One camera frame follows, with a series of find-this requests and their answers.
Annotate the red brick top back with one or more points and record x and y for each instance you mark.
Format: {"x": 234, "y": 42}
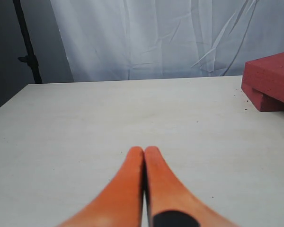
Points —
{"x": 266, "y": 75}

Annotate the black stand pole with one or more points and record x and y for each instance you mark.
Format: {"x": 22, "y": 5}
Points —
{"x": 30, "y": 59}

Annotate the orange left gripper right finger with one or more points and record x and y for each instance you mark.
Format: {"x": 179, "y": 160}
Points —
{"x": 169, "y": 202}

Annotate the white fabric backdrop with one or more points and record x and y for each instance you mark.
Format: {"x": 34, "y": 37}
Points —
{"x": 159, "y": 39}

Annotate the red brick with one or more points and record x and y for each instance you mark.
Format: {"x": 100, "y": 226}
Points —
{"x": 262, "y": 102}
{"x": 266, "y": 75}

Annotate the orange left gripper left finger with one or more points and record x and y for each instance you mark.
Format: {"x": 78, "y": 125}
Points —
{"x": 120, "y": 202}

